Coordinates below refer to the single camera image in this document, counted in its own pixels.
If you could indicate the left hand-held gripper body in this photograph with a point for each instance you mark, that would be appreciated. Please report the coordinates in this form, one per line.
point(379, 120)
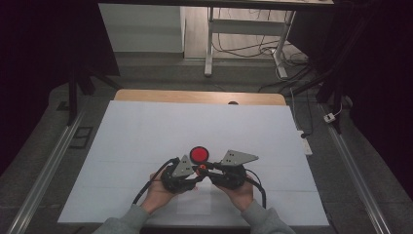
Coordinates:
point(177, 177)

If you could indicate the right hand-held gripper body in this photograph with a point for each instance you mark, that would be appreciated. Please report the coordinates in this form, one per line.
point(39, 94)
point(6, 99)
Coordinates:
point(229, 174)

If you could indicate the orange stamp cap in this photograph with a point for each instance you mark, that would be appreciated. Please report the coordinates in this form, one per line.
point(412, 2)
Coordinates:
point(200, 169)

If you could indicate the round red ink pad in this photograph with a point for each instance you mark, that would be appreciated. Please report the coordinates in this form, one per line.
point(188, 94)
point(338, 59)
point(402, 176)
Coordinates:
point(199, 154)

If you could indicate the person's left hand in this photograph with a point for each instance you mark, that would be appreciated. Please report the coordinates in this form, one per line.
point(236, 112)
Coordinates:
point(159, 195)

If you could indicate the person's right hand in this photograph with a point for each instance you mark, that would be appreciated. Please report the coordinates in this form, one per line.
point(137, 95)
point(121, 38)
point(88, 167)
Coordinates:
point(240, 196)

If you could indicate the white paper sheet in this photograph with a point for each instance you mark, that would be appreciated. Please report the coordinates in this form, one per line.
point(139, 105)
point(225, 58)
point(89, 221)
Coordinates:
point(195, 204)

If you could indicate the wooden table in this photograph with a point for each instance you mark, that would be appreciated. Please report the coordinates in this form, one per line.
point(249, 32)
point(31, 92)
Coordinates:
point(195, 96)

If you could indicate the white power strip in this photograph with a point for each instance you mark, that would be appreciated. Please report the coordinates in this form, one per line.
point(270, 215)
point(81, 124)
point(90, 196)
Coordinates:
point(306, 144)

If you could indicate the black floor plate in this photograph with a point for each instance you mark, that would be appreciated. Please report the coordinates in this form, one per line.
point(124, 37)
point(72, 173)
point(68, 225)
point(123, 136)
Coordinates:
point(81, 137)

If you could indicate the small white adapter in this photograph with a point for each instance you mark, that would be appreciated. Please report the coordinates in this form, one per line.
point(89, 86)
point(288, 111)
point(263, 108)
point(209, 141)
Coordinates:
point(329, 117)

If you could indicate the black stand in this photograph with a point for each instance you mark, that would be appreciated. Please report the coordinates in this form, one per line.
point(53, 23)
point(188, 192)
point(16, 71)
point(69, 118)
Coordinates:
point(73, 94)

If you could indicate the white cabinet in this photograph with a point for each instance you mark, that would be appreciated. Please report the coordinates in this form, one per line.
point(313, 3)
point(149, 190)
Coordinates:
point(139, 29)

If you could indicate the dark curtain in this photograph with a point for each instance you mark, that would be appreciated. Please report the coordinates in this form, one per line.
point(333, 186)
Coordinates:
point(35, 65)
point(380, 81)

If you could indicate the metal floor rail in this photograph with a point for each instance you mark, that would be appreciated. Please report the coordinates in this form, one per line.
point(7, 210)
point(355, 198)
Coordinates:
point(357, 172)
point(48, 169)

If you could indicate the white desk frame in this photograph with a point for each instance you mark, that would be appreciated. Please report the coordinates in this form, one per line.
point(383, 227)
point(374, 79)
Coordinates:
point(246, 27)

